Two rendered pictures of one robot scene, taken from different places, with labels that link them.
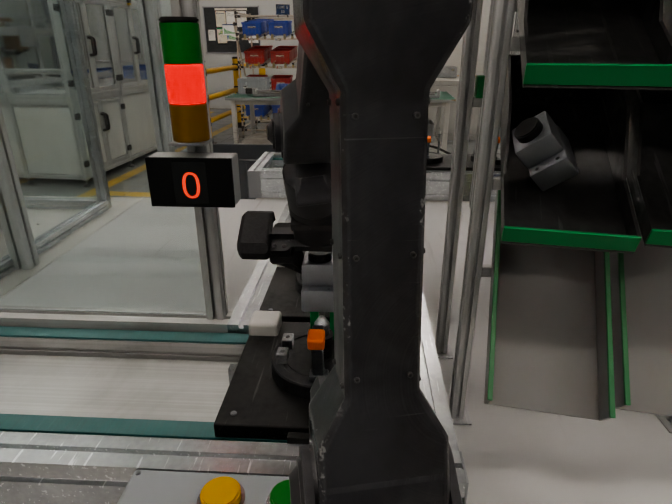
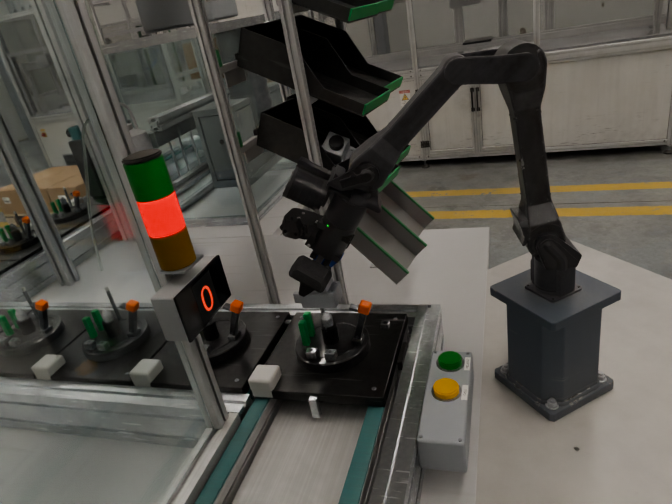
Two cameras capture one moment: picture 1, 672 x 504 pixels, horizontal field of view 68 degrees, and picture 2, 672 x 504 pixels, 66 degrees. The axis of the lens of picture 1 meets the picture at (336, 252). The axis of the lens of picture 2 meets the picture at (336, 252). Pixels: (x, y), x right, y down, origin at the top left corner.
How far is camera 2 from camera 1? 83 cm
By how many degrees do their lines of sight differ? 65
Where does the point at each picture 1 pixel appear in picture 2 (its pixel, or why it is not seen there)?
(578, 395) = (405, 253)
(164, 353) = (233, 481)
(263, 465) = (420, 375)
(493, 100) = (312, 135)
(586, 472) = (403, 296)
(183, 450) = (401, 416)
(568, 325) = (376, 231)
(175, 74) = (172, 204)
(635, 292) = not seen: hidden behind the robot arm
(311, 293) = (335, 291)
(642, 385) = not seen: hidden behind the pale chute
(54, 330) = not seen: outside the picture
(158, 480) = (428, 424)
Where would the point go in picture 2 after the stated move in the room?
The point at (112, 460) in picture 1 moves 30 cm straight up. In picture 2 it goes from (406, 455) to (377, 270)
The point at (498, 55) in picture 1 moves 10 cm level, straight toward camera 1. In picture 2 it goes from (307, 109) to (354, 106)
